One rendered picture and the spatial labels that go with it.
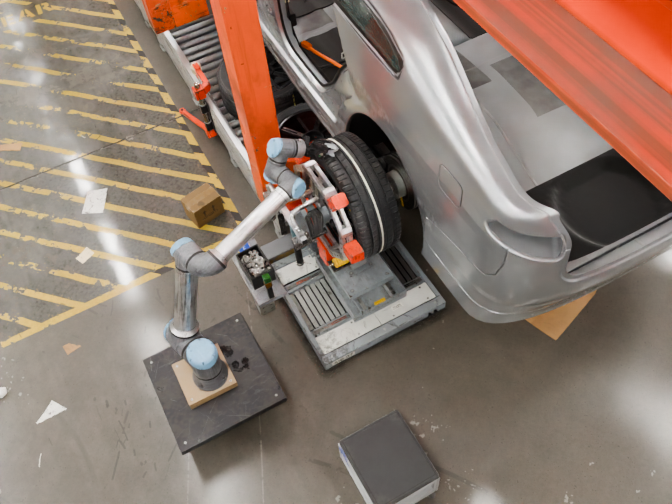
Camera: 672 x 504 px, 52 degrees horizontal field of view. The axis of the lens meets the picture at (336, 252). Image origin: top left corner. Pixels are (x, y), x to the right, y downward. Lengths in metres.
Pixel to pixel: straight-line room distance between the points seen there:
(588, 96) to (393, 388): 3.12
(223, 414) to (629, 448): 2.17
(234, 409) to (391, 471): 0.88
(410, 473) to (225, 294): 1.69
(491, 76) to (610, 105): 3.00
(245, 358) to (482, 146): 1.82
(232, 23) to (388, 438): 2.10
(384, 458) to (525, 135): 1.82
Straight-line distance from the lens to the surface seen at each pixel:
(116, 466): 4.14
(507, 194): 2.70
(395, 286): 4.18
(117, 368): 4.38
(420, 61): 2.98
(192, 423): 3.77
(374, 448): 3.55
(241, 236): 3.17
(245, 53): 3.28
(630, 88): 1.11
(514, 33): 1.17
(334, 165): 3.39
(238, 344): 3.90
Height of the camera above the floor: 3.71
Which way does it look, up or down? 55 degrees down
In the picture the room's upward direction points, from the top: 6 degrees counter-clockwise
